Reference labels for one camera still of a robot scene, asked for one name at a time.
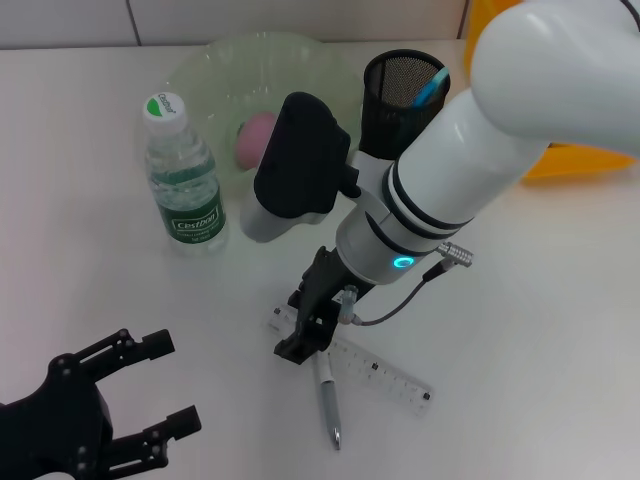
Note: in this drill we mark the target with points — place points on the black mesh pen holder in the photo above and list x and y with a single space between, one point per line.
385 125

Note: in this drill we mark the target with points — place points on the green glass fruit bowl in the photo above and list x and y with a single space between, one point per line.
260 65

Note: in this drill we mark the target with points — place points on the clear water bottle green label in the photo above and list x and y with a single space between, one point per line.
192 220

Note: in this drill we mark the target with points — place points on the clear plastic ruler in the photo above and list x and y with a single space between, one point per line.
380 372

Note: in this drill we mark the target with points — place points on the silver right wrist depth camera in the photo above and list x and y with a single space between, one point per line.
300 155

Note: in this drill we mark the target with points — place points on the grey white ballpoint pen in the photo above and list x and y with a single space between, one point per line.
330 400

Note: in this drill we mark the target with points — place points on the blue scissors with teal sheath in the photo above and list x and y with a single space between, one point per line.
430 90

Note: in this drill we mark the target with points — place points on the yellow plastic storage bin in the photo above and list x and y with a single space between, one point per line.
575 167

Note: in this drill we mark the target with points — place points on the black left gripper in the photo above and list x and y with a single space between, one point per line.
55 430

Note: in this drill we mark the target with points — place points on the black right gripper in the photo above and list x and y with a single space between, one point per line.
330 285

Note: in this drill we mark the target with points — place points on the pink peach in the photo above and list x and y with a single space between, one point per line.
250 142

